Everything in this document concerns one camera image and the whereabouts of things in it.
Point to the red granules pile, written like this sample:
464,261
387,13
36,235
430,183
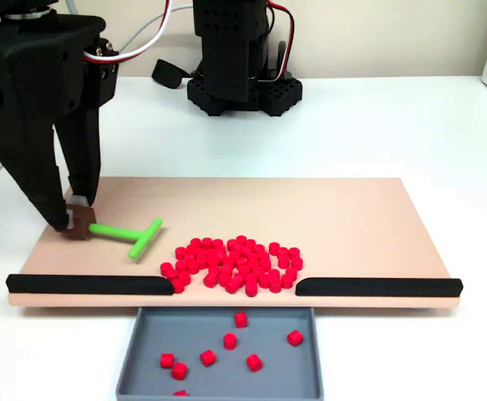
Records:
234,267

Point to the green T-shaped pusher tool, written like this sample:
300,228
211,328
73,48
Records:
113,231

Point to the beige board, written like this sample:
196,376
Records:
268,209

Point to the red cylinder granule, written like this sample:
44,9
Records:
180,393
229,341
207,358
294,338
241,320
179,371
254,362
167,360

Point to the black edge rail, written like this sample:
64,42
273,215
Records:
80,285
385,287

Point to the blue board foot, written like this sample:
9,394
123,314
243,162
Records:
420,310

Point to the grey container tray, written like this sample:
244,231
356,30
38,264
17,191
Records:
268,376

